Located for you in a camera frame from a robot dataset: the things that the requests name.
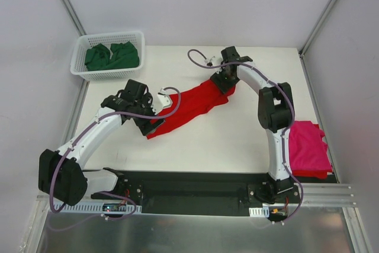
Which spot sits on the right white cable duct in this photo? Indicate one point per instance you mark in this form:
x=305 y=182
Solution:
x=259 y=212

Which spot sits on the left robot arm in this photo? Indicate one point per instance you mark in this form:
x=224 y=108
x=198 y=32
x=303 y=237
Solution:
x=86 y=146

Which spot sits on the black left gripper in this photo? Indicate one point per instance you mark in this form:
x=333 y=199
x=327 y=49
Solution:
x=151 y=125

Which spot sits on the left white cable duct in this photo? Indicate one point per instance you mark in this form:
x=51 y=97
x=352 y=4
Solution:
x=101 y=207

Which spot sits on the aluminium front rail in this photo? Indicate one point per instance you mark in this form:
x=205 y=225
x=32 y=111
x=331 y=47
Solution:
x=311 y=195

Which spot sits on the right aluminium frame post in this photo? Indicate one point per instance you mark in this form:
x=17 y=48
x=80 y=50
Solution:
x=317 y=27

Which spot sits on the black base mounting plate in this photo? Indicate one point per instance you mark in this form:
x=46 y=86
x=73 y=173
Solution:
x=183 y=193

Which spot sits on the folded red t shirt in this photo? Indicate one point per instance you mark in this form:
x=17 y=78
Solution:
x=314 y=173

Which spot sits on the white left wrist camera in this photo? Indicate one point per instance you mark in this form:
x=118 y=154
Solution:
x=164 y=100

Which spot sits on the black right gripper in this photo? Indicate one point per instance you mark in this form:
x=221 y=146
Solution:
x=224 y=83

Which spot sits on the white plastic basket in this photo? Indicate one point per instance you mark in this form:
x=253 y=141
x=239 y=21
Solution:
x=77 y=66

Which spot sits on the aluminium frame post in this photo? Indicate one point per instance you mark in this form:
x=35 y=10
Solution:
x=71 y=10
x=317 y=27

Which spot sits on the red t shirt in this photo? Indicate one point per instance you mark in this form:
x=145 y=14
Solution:
x=314 y=173
x=194 y=102

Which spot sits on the white cable duct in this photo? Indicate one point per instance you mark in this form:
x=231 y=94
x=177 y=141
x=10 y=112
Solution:
x=259 y=212
x=101 y=207

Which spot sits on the folded pink t shirt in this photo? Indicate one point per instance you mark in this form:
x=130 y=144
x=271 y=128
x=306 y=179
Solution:
x=308 y=149

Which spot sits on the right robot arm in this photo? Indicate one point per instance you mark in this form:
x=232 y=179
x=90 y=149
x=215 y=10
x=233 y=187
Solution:
x=275 y=115

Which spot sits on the left aluminium frame post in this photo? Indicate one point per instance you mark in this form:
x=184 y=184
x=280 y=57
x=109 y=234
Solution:
x=71 y=10

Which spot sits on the green t shirt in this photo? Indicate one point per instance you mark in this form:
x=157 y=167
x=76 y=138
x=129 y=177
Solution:
x=118 y=56

